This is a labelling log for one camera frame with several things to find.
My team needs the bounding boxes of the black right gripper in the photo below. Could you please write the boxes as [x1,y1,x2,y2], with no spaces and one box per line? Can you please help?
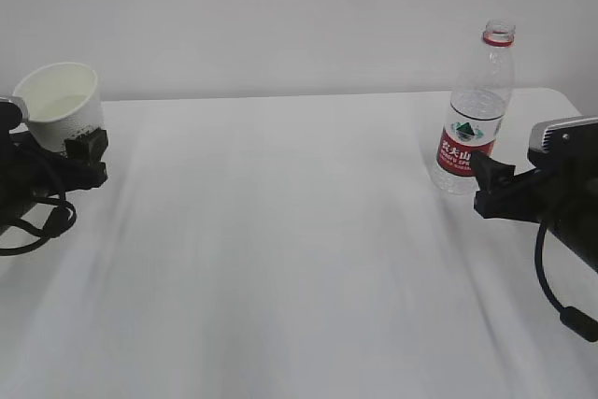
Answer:
[470,150,561,223]

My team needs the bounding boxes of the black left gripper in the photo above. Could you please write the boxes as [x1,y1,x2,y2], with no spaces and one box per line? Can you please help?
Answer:
[8,128,108,212]

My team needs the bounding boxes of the white paper cup green logo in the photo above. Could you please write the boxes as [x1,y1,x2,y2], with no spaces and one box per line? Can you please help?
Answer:
[12,62,104,153]

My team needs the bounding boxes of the clear water bottle red label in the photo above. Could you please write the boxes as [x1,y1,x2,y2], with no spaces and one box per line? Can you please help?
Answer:
[431,20,516,194]

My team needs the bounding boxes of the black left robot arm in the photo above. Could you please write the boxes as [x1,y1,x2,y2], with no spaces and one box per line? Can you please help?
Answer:
[1,96,108,238]

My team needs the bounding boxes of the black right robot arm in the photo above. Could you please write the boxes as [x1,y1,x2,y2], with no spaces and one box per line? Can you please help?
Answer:
[470,123,597,269]

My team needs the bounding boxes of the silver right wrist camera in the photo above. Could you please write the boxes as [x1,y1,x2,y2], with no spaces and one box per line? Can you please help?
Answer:
[528,116,597,158]

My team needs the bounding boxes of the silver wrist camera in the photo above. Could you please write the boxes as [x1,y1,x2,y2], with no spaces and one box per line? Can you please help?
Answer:
[1,96,29,121]
[528,116,597,158]

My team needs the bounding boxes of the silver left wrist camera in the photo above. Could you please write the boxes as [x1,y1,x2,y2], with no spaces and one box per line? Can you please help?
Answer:
[1,96,29,121]

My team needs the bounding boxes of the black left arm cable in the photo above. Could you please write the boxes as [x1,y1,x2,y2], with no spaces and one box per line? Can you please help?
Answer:
[0,146,78,256]

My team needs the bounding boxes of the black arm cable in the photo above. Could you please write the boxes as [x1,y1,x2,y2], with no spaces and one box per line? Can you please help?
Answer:
[0,146,78,256]
[534,221,598,343]

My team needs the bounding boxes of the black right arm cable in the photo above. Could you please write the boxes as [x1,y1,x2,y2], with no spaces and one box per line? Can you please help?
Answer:
[534,221,598,343]

